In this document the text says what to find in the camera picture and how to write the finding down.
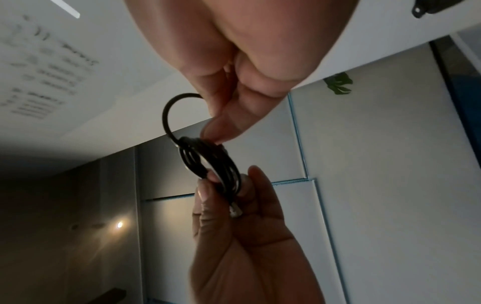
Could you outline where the person's left hand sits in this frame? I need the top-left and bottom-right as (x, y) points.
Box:
(187, 165), (326, 304)

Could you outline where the person's right hand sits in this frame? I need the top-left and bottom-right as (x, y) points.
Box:
(123, 0), (363, 143)

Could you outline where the black cable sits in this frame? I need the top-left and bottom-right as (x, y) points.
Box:
(162, 93), (249, 219)

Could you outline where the large leafy green plant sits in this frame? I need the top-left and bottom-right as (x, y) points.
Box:
(323, 72), (354, 96)

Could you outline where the black tumbler with lid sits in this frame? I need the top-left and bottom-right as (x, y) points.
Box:
(411, 0), (463, 19)

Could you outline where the white wall whiteboard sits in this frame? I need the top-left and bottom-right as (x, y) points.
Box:
(0, 0), (177, 131)

